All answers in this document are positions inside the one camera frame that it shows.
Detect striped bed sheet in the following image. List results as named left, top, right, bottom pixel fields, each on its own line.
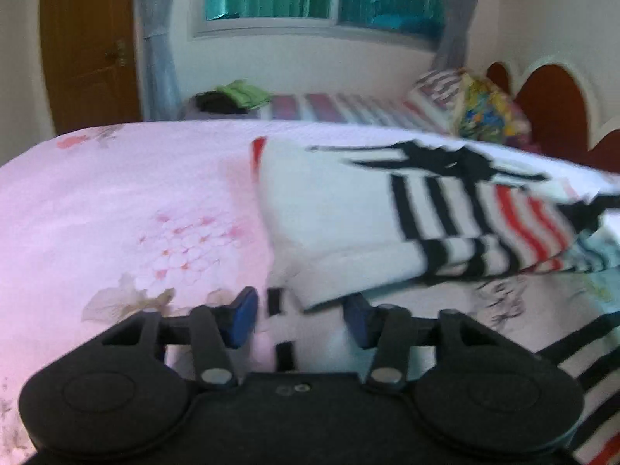
left=256, top=92, right=452, bottom=135

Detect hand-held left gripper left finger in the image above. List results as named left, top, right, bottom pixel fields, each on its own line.
left=99, top=287, right=260, bottom=391

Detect brown wooden door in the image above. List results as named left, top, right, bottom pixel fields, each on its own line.
left=39, top=0, right=144, bottom=135

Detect black red white striped sweater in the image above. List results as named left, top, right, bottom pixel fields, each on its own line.
left=249, top=136, right=620, bottom=465

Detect grey curtain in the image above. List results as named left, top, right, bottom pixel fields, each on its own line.
left=430, top=0, right=491, bottom=72
left=132, top=0, right=184, bottom=122

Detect colourful floral pillow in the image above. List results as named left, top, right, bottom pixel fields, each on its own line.
left=454, top=70, right=532, bottom=142

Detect metal door handle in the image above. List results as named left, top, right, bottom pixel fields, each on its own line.
left=107, top=39, right=129, bottom=69

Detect red and white headboard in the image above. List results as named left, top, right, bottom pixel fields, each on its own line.
left=484, top=55, right=620, bottom=174

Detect striped pillow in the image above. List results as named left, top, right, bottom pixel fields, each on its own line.
left=406, top=69, right=472, bottom=123

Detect dark folded clothes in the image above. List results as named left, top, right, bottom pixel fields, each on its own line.
left=185, top=91, right=249, bottom=118

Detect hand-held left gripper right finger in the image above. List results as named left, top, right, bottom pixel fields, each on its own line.
left=344, top=294, right=505, bottom=393

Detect pink floral bed blanket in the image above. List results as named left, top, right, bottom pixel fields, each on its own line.
left=0, top=121, right=620, bottom=465

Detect green folded clothes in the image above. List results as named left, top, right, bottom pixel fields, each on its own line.
left=215, top=80, right=273, bottom=110

